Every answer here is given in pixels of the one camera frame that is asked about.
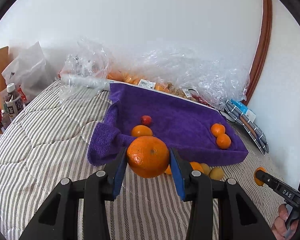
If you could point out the plastic drink bottle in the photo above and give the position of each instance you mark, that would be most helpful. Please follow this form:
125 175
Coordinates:
13 101

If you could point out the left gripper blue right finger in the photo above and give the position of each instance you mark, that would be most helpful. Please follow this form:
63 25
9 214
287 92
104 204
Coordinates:
177 175

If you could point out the yellow-green small fruit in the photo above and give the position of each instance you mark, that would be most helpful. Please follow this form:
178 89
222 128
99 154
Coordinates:
206 168
216 173

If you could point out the large orange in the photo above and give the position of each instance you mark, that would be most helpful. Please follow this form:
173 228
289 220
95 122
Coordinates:
148 156

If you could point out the striped quilted mattress cover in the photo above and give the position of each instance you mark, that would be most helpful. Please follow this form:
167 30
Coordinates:
49 141

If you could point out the clear bag of brown fruit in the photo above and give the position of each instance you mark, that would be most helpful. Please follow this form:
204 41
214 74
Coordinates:
214 80

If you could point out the small red fruit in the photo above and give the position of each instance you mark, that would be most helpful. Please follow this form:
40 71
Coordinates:
146 120

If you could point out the purple towel covered tray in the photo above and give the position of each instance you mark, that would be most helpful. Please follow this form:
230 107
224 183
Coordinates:
180 124

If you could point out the crumpled clear plastic bag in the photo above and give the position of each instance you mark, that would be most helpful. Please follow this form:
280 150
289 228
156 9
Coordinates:
85 72

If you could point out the orange with stem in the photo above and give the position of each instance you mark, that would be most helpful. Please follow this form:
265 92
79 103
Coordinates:
217 129

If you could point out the right hand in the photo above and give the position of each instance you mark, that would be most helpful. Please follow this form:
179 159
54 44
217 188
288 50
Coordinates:
279 229

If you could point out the white plastic bag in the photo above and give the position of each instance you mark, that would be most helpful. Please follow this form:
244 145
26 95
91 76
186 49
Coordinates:
30 72

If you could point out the clear bag of oranges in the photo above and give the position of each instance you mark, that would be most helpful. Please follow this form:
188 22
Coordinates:
131 71

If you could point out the brown wooden door frame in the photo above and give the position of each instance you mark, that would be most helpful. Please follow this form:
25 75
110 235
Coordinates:
261 50

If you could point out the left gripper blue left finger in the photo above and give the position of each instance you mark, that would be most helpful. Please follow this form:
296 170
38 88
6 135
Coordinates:
120 172

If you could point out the folded grey plaid cloth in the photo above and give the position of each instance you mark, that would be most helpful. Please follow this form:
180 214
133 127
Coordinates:
252 129

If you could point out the blue white tissue pack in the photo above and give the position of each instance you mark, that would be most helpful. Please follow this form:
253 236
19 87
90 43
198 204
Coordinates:
244 109

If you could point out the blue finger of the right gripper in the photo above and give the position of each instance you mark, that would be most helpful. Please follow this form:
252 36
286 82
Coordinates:
271 181

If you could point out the small orange kumquat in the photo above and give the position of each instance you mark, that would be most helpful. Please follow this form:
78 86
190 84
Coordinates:
257 175

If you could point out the wooden chair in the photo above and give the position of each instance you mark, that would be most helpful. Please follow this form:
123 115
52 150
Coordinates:
4 61

